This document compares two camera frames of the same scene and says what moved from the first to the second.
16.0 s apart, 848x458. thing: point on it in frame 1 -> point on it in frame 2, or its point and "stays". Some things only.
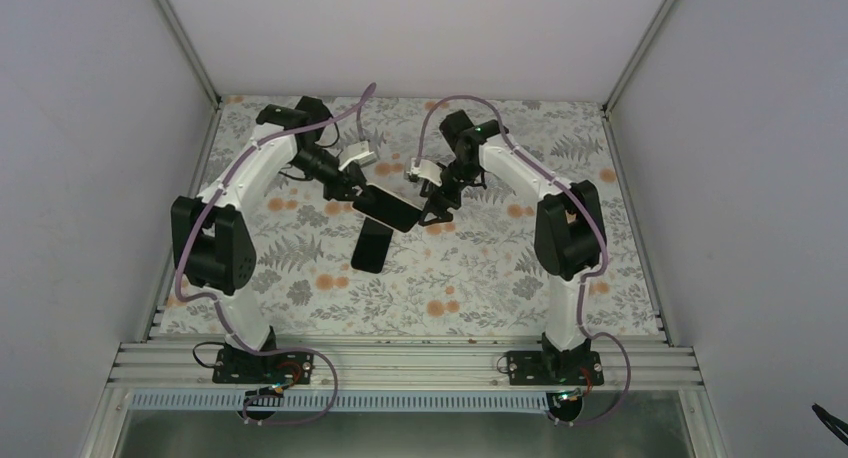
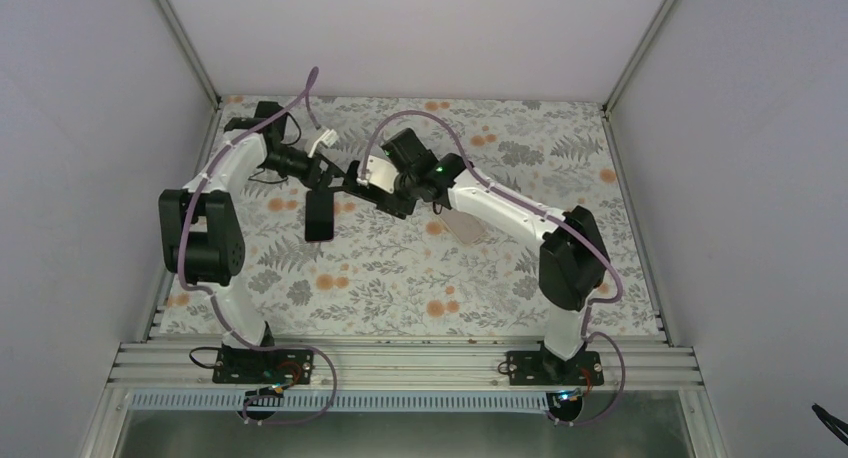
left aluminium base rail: x=194 y=189 stays
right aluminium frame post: x=645 y=43 stays
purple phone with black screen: x=387 y=208 -> x=319 y=216
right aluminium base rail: x=656 y=306 stays
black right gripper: x=440 y=208 -> x=397 y=208
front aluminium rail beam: x=478 y=364 stays
